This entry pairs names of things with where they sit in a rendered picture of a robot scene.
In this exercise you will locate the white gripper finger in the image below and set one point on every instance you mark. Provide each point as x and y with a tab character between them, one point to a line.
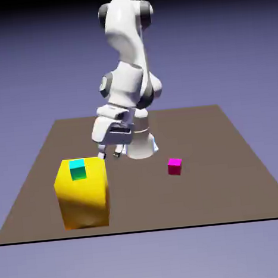
118	151
102	152

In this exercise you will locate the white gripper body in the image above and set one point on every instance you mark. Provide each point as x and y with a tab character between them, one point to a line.
105	132

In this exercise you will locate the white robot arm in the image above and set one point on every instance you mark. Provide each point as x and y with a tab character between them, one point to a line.
127	58

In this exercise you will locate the small cyan cube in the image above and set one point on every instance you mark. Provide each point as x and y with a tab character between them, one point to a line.
78	170

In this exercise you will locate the small magenta cube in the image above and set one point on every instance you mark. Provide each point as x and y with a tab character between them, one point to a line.
174	166

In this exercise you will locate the large yellow box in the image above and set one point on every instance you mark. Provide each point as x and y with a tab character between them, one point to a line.
83	197

